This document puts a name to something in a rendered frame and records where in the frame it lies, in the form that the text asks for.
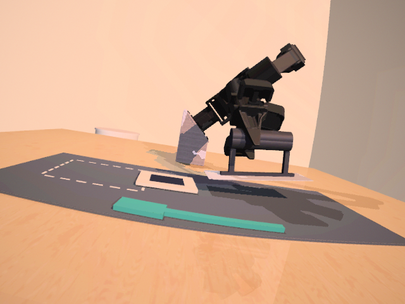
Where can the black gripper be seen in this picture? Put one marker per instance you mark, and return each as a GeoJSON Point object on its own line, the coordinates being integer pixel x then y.
{"type": "Point", "coordinates": [247, 112]}

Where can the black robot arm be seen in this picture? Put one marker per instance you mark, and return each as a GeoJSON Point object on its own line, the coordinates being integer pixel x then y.
{"type": "Point", "coordinates": [289, 59]}

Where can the cream tile with dark rectangle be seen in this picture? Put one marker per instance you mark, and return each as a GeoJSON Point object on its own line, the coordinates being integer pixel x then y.
{"type": "Point", "coordinates": [166, 181]}

